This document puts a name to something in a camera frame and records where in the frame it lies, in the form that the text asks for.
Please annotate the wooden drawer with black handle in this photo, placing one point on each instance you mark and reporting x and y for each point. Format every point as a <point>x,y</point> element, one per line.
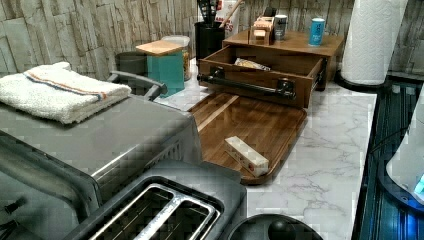
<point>291,80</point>

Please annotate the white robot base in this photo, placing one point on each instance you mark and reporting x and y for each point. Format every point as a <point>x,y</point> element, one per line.
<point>402,176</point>

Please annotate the packet inside drawer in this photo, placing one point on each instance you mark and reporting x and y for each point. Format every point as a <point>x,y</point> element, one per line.
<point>250,64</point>

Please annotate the wooden drawer cabinet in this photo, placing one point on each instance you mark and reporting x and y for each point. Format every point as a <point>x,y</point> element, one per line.
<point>330,48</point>

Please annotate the white rectangular box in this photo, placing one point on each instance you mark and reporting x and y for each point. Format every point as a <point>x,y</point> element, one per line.
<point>248,157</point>

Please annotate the wooden cutting board tray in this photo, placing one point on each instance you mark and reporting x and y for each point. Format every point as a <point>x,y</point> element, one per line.
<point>269,128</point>

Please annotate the teal canister with wooden lid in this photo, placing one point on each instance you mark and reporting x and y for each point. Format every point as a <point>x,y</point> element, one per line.
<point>165,64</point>

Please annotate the black utensil holder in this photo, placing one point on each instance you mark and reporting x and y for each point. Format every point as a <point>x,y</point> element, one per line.
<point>208,39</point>

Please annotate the silver two-slot toaster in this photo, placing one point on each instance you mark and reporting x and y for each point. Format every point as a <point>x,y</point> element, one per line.
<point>172,200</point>

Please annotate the dark grey pot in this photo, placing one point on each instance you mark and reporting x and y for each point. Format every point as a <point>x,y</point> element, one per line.
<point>131,62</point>

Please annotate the small wooden holder box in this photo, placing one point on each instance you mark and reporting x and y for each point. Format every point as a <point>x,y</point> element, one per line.
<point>262,29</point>

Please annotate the silver black can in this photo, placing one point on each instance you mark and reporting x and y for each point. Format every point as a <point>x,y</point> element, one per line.
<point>280,22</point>

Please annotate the wooden spoon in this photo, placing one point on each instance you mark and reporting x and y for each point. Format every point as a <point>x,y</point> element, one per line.
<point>229,15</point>

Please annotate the black round lid with knob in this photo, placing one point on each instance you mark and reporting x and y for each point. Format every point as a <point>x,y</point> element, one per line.
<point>272,227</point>

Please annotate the black paper towel holder base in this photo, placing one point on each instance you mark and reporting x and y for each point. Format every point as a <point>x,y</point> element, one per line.
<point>362,88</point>

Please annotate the blue can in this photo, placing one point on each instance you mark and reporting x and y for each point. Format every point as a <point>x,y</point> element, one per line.
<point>316,31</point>

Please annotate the folded white towel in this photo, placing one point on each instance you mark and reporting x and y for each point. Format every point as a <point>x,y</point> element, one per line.
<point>56,92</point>

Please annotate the silver toaster oven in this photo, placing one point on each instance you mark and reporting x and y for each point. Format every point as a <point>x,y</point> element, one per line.
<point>54,175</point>

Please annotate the paper towel roll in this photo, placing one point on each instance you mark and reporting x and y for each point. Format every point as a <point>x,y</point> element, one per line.
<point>372,34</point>

